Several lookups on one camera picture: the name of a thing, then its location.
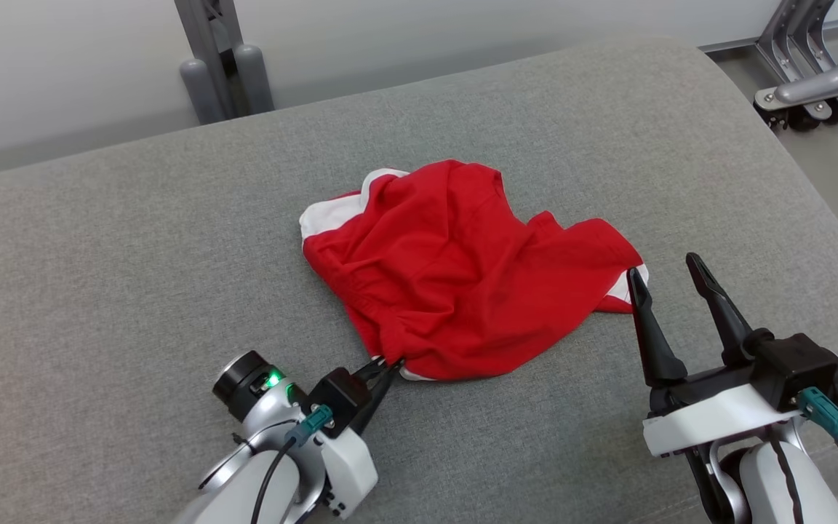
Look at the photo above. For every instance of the grey rounded cylinder post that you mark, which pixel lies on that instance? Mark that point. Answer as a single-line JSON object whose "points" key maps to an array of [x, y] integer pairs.
{"points": [[201, 91], [253, 76]]}

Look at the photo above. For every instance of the grey metal truss column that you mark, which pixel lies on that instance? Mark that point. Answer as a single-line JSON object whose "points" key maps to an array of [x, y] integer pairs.
{"points": [[208, 29]]}

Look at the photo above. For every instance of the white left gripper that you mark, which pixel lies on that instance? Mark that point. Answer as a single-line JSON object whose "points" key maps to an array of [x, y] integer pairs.
{"points": [[350, 473]]}

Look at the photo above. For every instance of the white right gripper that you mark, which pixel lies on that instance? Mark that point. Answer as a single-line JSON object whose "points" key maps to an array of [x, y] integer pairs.
{"points": [[710, 418]]}

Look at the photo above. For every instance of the grey metal stand base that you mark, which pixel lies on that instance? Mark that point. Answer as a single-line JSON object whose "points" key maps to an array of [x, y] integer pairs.
{"points": [[819, 80]]}

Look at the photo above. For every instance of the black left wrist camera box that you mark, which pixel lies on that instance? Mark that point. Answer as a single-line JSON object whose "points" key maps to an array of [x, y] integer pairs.
{"points": [[339, 400]]}

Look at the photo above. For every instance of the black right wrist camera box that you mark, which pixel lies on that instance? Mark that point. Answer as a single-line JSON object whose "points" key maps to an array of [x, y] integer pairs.
{"points": [[790, 367]]}

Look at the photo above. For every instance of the red shorts with white panels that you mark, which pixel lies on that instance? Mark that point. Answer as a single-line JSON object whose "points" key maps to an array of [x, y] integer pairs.
{"points": [[448, 276]]}

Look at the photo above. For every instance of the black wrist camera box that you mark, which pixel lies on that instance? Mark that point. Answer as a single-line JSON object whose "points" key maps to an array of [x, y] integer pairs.
{"points": [[790, 367], [339, 400]]}

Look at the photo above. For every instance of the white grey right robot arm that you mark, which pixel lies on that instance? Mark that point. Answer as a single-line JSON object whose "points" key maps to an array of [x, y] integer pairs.
{"points": [[815, 495]]}

